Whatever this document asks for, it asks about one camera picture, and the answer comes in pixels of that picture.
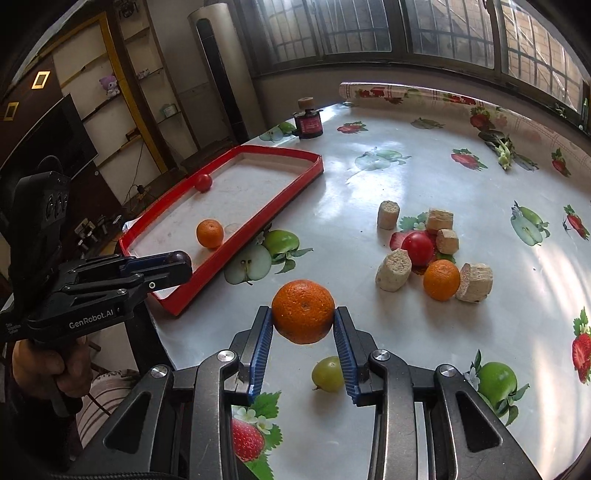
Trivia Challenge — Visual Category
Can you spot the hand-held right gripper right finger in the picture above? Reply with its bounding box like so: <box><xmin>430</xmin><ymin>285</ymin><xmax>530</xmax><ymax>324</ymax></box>
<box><xmin>333</xmin><ymin>305</ymin><xmax>546</xmax><ymax>480</ymax></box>

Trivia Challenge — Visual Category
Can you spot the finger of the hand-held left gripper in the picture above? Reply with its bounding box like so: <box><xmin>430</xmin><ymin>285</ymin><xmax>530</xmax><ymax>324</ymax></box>
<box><xmin>65</xmin><ymin>250</ymin><xmax>174</xmax><ymax>286</ymax></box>
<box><xmin>58</xmin><ymin>264</ymin><xmax>194</xmax><ymax>306</ymax></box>

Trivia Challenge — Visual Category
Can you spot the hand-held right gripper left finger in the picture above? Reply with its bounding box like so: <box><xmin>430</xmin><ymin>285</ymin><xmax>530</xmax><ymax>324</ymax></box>
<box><xmin>69</xmin><ymin>305</ymin><xmax>274</xmax><ymax>480</ymax></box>

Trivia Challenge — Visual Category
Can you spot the green grape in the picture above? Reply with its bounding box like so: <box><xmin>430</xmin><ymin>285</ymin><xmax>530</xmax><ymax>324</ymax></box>
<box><xmin>311</xmin><ymin>355</ymin><xmax>346</xmax><ymax>393</ymax></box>

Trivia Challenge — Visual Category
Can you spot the large orange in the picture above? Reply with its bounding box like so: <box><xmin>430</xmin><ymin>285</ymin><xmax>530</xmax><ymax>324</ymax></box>
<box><xmin>271</xmin><ymin>279</ymin><xmax>336</xmax><ymax>345</ymax></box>

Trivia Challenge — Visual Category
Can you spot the rough round cork piece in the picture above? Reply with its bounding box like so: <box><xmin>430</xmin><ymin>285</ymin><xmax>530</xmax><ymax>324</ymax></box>
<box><xmin>375</xmin><ymin>248</ymin><xmax>413</xmax><ymax>292</ymax></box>

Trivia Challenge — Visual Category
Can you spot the red shallow tray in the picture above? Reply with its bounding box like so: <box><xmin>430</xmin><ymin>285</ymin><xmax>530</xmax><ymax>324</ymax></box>
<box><xmin>119</xmin><ymin>144</ymin><xmax>324</xmax><ymax>318</ymax></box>

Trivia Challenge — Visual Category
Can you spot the person's left hand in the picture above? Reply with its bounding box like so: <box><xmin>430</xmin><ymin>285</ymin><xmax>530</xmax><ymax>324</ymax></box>
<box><xmin>11</xmin><ymin>335</ymin><xmax>94</xmax><ymax>407</ymax></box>

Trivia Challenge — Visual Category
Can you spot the black flat television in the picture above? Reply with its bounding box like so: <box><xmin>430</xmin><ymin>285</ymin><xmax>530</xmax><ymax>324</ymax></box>
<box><xmin>0</xmin><ymin>93</ymin><xmax>99</xmax><ymax>185</ymax></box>

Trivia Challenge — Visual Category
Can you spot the striped beige cloth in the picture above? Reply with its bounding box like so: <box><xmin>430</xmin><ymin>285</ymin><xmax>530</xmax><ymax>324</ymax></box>
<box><xmin>76</xmin><ymin>369</ymin><xmax>144</xmax><ymax>448</ymax></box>

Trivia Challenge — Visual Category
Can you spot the fruit print tablecloth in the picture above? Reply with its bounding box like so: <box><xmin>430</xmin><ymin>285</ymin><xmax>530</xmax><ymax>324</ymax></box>
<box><xmin>152</xmin><ymin>82</ymin><xmax>591</xmax><ymax>480</ymax></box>

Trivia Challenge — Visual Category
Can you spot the white tower air conditioner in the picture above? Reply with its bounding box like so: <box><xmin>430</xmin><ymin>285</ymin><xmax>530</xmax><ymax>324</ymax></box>
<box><xmin>187</xmin><ymin>0</ymin><xmax>266</xmax><ymax>151</ymax></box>

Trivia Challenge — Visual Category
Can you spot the black cylinder device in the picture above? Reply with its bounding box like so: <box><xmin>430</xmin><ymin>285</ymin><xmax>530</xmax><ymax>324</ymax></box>
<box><xmin>294</xmin><ymin>107</ymin><xmax>324</xmax><ymax>140</ymax></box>

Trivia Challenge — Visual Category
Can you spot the barred window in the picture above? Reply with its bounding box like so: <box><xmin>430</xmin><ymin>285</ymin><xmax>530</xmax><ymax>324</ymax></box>
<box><xmin>252</xmin><ymin>0</ymin><xmax>591</xmax><ymax>116</ymax></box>

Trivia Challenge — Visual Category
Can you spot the wooden wall shelf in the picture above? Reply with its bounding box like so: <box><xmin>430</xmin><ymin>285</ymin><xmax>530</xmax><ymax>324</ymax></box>
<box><xmin>51</xmin><ymin>9</ymin><xmax>199</xmax><ymax>185</ymax></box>

